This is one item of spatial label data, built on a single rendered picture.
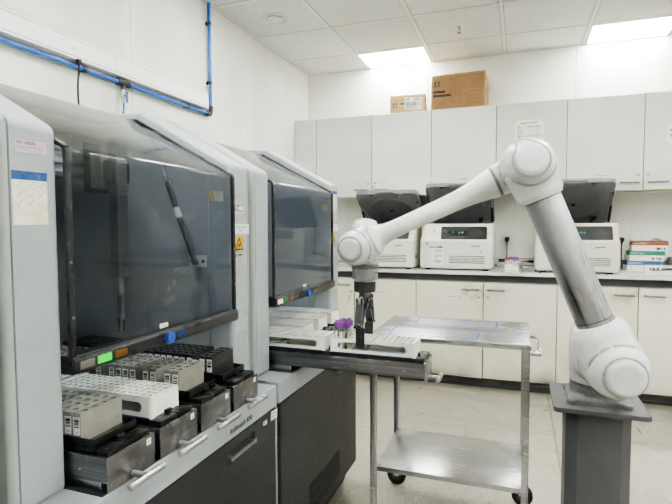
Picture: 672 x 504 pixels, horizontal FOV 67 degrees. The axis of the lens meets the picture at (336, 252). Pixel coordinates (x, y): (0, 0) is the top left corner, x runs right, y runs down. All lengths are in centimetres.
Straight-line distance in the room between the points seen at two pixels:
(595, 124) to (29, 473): 402
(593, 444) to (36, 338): 152
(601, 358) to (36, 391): 130
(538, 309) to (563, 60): 206
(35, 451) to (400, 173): 368
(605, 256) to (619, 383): 254
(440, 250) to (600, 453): 248
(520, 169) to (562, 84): 332
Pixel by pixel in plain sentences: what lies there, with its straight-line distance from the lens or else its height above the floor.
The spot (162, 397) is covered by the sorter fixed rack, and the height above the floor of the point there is 85.
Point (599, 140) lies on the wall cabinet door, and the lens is 433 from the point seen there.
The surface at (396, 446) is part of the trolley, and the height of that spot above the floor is 28.
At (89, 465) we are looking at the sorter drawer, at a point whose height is 79.
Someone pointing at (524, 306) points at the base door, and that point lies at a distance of 400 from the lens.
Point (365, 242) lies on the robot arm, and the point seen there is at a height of 120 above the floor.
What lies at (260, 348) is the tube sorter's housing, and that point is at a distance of 177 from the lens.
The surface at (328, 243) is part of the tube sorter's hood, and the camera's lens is 229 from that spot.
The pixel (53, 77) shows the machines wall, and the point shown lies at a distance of 266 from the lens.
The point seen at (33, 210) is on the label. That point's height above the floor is 128.
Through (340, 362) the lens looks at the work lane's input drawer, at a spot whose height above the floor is 79.
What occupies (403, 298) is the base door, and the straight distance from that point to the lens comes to 409.
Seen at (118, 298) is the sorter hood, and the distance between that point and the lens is 119.
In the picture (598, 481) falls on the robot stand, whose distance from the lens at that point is 186.
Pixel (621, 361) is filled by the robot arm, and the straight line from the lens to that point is 151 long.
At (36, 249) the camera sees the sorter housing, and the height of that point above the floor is 121.
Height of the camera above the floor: 125
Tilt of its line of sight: 3 degrees down
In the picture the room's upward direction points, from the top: straight up
